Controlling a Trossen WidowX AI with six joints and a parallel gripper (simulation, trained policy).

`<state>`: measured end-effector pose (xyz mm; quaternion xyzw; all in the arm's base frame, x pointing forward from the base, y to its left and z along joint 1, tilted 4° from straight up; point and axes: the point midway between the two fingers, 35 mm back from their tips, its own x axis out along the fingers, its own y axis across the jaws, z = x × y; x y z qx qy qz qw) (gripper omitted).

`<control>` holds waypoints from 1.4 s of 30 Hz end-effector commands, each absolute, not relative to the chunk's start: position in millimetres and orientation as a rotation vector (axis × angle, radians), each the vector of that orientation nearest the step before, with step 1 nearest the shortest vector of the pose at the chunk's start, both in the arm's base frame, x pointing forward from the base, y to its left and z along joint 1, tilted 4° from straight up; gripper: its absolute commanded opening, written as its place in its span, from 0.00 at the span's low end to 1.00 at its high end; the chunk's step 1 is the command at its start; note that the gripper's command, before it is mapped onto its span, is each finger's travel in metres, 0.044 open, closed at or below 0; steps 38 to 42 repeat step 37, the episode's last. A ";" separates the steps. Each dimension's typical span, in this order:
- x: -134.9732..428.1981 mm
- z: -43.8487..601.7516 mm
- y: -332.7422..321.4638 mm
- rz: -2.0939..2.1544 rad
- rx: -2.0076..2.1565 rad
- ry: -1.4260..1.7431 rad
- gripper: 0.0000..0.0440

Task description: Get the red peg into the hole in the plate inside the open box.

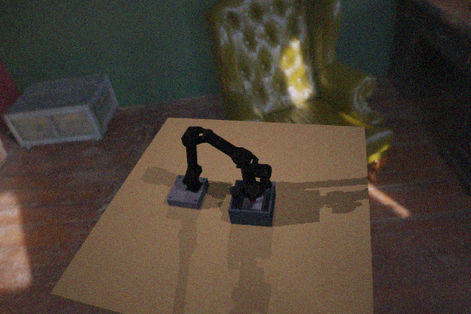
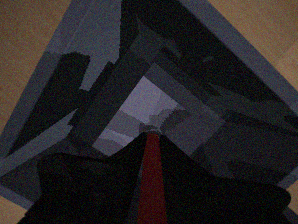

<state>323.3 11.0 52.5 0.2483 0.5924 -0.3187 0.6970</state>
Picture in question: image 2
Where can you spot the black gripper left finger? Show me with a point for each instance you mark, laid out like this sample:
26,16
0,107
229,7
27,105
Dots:
114,177

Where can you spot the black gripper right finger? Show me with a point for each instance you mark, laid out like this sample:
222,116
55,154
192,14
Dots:
191,192

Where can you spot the dark red peg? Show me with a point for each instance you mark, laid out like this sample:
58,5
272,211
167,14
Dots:
152,207

